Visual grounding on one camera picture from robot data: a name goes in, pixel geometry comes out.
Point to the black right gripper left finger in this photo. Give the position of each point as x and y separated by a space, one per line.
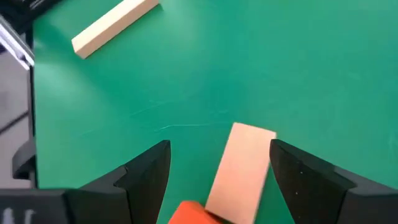
140 186

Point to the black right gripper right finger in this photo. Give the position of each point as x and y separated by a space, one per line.
311 193

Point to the orange-red cube block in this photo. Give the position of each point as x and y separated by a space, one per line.
192 214

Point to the short plain wooden block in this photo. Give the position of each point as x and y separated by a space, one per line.
242 174

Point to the long plain wooden block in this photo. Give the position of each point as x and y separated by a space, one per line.
109 26

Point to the black table frame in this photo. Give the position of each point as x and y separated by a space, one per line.
31 102

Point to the silver aluminium bracket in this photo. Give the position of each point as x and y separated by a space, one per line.
15 46

